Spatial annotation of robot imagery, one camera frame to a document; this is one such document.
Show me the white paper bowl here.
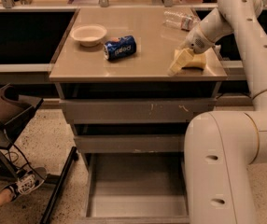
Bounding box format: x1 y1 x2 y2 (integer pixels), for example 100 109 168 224
70 24 107 48

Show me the grey top drawer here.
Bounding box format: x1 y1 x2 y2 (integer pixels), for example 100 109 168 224
60 98 216 124

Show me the black and white sneaker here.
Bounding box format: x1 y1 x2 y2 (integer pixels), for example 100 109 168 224
6 167 47 201

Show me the blue pepsi can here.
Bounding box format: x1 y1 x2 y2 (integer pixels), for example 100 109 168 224
104 35 136 61

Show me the black cable on floor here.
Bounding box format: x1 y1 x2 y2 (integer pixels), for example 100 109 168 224
3 143 32 173

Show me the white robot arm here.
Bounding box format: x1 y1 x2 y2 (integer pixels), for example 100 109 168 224
169 0 267 224

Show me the clear plastic water bottle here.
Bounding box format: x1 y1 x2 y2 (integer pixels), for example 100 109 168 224
163 10 200 31

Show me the open bottom drawer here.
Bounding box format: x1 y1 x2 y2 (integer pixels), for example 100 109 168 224
78 153 190 224

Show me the grey middle drawer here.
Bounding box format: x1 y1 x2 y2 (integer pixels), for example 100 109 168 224
74 134 184 153

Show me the grey drawer cabinet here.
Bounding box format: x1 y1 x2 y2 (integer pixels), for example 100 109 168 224
48 6 229 224

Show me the yellow sponge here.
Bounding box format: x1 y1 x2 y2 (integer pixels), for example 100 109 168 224
185 53 206 70

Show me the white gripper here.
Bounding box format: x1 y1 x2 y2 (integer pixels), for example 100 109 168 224
168 25 215 76

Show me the grey drawer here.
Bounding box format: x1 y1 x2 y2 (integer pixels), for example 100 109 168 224
74 134 184 153
60 98 216 124

